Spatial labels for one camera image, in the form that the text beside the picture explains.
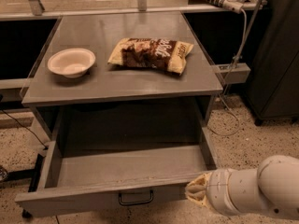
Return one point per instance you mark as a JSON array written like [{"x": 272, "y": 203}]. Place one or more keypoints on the dark cabinet at right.
[{"x": 272, "y": 90}]

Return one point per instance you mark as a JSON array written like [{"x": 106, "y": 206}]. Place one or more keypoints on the grey cabinet with top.
[{"x": 129, "y": 78}]

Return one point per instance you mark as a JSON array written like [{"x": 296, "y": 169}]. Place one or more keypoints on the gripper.
[{"x": 219, "y": 187}]

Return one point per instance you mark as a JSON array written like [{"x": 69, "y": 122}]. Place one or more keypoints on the white emergency stop button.
[{"x": 231, "y": 5}]

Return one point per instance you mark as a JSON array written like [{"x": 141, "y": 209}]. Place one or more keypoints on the black drawer handle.
[{"x": 136, "y": 198}]

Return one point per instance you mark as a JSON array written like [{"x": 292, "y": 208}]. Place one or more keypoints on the grey junction box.
[{"x": 228, "y": 76}]

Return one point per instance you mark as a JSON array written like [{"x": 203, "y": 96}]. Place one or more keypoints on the yellow brown chip bag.
[{"x": 157, "y": 53}]

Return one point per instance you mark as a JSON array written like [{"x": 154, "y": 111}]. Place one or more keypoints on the white paper bowl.
[{"x": 71, "y": 63}]

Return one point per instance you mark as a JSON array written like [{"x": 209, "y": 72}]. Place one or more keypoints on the metal railing frame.
[{"x": 130, "y": 0}]

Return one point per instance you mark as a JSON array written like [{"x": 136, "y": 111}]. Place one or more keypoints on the grey top drawer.
[{"x": 86, "y": 171}]

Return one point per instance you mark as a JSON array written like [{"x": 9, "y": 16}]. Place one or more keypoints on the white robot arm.
[{"x": 271, "y": 189}]

